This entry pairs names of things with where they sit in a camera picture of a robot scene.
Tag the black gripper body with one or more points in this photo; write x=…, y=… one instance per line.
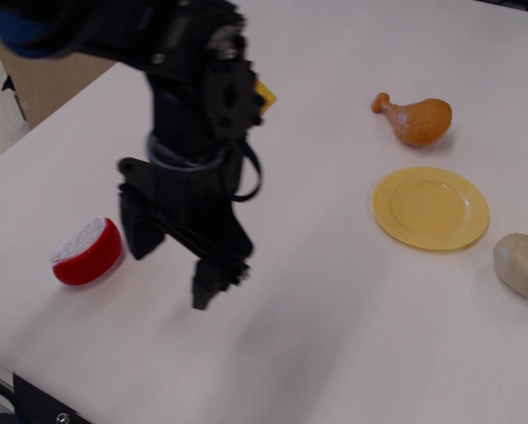
x=193, y=204

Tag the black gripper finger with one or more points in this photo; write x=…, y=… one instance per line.
x=207, y=282
x=142, y=233

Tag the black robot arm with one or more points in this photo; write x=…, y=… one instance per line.
x=205, y=101

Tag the yellow plastic plate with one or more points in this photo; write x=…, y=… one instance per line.
x=430, y=208

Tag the yellow toy cheese wedge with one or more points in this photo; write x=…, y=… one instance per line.
x=267, y=97

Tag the orange toy chicken drumstick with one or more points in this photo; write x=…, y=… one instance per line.
x=419, y=124

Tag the beige toy potato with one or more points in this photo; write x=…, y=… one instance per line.
x=511, y=262

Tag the black corner bracket with screw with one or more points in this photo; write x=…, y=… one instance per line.
x=41, y=407

